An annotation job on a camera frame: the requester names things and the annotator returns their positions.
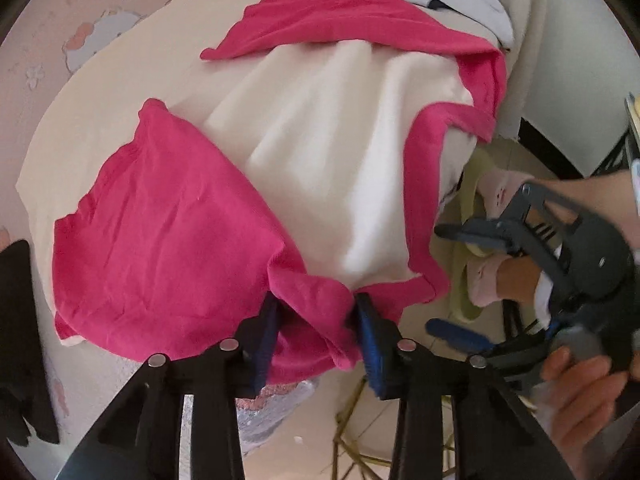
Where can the person's right forearm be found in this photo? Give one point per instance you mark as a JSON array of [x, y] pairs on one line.
[[610, 195]]

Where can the dark furniture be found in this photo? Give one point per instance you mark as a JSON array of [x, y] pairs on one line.
[[545, 145]]

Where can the black cloth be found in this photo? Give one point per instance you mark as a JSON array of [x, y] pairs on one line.
[[22, 335]]

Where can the pink cartoon cat printed blanket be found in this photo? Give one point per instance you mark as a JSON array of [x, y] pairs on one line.
[[30, 60]]

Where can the person's right hand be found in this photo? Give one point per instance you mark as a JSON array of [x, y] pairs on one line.
[[585, 400]]

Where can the cream garment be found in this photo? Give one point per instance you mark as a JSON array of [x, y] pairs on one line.
[[325, 135]]

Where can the gold metal stool frame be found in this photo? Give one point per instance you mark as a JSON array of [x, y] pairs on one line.
[[345, 425]]

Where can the magenta garment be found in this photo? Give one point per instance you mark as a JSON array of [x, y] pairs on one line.
[[165, 240]]

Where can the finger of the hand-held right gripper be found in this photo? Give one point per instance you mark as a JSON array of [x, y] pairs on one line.
[[460, 337], [480, 235]]

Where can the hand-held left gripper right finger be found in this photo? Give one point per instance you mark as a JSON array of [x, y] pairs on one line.
[[372, 355]]

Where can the pale green slipper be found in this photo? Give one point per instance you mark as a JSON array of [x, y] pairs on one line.
[[460, 285], [475, 160]]

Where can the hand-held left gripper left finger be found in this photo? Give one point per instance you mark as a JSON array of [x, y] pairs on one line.
[[265, 345]]

